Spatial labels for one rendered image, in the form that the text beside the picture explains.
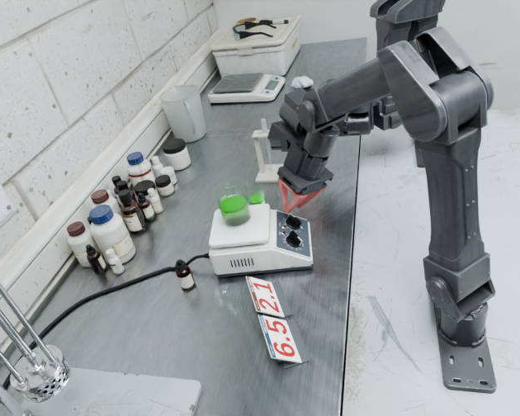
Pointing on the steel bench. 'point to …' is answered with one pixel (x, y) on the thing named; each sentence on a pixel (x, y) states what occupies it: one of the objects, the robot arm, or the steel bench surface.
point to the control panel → (289, 233)
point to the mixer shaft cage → (54, 365)
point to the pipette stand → (263, 162)
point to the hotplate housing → (257, 257)
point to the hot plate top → (255, 229)
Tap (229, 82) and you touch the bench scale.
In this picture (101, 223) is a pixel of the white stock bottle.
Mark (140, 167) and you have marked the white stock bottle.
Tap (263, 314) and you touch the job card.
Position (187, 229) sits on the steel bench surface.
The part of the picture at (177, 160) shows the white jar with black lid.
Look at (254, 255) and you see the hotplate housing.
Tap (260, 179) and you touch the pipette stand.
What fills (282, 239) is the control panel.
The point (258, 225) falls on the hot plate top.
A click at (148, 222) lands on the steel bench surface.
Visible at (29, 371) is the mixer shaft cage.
